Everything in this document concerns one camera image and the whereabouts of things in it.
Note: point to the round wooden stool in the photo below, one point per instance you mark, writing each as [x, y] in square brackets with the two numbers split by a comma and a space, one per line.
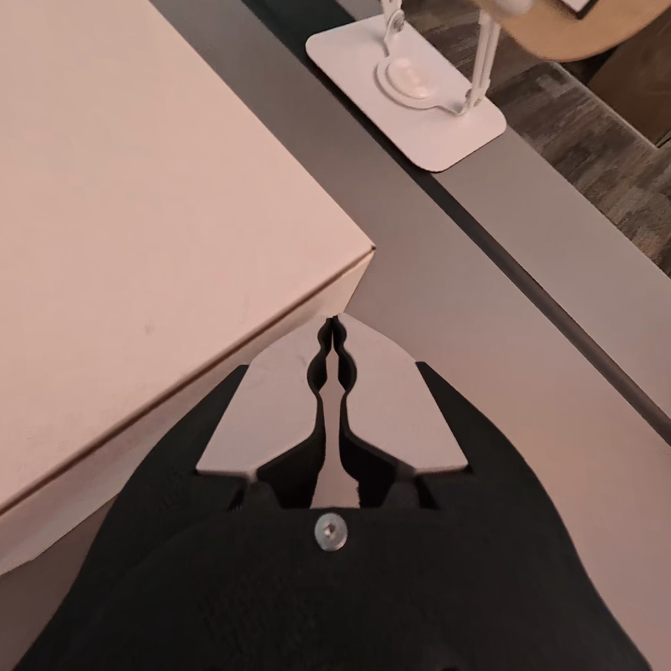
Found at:
[592, 36]

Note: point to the white tablet stand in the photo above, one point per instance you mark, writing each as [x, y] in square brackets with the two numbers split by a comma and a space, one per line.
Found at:
[361, 63]

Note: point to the brown wooden cabinet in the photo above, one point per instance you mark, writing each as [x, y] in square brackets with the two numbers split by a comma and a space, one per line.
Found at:
[634, 89]

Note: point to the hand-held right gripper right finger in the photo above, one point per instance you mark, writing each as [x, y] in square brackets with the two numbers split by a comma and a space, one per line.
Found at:
[398, 409]

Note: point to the white cardboard box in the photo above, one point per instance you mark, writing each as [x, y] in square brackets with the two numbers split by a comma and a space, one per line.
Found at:
[131, 209]

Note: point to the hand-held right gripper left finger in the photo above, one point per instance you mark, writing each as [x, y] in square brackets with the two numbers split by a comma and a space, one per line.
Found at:
[267, 414]

